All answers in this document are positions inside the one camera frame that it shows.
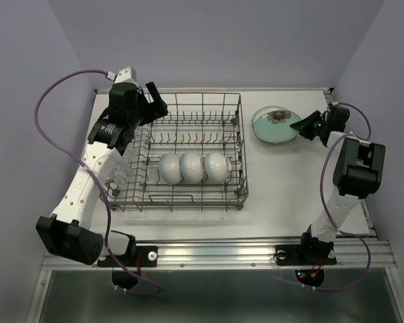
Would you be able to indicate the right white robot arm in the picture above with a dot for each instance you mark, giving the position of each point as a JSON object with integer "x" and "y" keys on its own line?
{"x": 357, "y": 174}

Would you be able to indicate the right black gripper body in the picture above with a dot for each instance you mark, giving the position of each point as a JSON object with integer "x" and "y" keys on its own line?
{"x": 324, "y": 125}

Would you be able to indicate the white ribbed bowl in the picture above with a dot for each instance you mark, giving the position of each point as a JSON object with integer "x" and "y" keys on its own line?
{"x": 217, "y": 167}
{"x": 191, "y": 167}
{"x": 169, "y": 168}

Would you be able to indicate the aluminium mounting rail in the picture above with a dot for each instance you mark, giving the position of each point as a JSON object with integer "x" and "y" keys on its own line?
{"x": 259, "y": 255}

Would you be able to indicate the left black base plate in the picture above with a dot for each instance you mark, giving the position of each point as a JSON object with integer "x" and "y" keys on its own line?
{"x": 144, "y": 257}

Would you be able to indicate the clear glass cup middle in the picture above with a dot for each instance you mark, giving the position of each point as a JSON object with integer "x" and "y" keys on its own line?
{"x": 132, "y": 154}

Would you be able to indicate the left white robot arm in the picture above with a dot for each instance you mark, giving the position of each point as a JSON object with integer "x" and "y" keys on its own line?
{"x": 66, "y": 231}

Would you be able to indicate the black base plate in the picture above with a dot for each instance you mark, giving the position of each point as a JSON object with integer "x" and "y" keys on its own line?
{"x": 294, "y": 255}
{"x": 144, "y": 257}

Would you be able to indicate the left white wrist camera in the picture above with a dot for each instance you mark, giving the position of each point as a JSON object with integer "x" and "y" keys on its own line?
{"x": 126, "y": 75}

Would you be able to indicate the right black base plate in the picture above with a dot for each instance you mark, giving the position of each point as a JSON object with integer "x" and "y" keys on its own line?
{"x": 294, "y": 255}

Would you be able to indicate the light green flower plate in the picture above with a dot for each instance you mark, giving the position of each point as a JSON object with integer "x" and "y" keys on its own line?
{"x": 272, "y": 125}

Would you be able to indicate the grey wire dish rack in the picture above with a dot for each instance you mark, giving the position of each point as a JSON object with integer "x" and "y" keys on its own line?
{"x": 201, "y": 123}

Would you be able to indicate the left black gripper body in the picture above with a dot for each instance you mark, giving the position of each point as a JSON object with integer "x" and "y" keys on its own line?
{"x": 143, "y": 112}

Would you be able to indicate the clear glass cup front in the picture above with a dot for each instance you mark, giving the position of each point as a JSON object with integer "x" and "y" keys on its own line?
{"x": 121, "y": 174}

